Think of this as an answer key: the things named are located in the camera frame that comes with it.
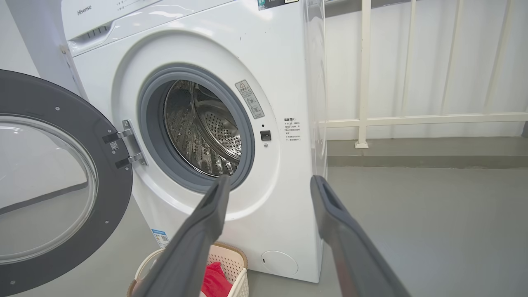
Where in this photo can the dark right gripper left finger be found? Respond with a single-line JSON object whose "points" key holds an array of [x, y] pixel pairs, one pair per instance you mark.
{"points": [[185, 255]]}

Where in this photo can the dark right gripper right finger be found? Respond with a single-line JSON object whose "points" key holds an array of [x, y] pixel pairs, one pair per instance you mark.
{"points": [[354, 255]]}

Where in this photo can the red and white garment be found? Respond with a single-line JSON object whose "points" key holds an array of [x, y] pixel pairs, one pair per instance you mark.
{"points": [[214, 282]]}

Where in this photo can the dark round glass washer door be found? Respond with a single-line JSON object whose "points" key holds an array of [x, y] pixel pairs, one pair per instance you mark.
{"points": [[111, 189]]}

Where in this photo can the cream perforated laundry basket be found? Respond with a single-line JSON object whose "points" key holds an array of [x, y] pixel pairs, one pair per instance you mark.
{"points": [[231, 260]]}

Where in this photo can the white front-load washing machine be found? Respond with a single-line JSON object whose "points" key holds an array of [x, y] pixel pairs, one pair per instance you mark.
{"points": [[280, 198]]}

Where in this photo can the metal door hinge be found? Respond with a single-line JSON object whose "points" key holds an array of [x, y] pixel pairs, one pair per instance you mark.
{"points": [[132, 142]]}

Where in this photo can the blue energy label sticker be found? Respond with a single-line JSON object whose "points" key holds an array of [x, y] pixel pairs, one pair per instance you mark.
{"points": [[161, 238]]}

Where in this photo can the round white filter cover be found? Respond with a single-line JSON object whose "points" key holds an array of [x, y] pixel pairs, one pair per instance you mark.
{"points": [[279, 263]]}

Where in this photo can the steel washer drum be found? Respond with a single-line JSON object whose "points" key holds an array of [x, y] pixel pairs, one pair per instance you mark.
{"points": [[202, 128]]}

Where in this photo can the grey warning sticker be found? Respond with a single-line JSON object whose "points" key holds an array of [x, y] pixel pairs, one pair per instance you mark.
{"points": [[250, 99]]}

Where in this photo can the white metal railing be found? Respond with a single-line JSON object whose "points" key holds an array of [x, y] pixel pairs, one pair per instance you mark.
{"points": [[363, 82]]}

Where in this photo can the white detergent drawer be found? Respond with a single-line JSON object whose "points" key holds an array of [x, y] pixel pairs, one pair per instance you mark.
{"points": [[103, 16]]}

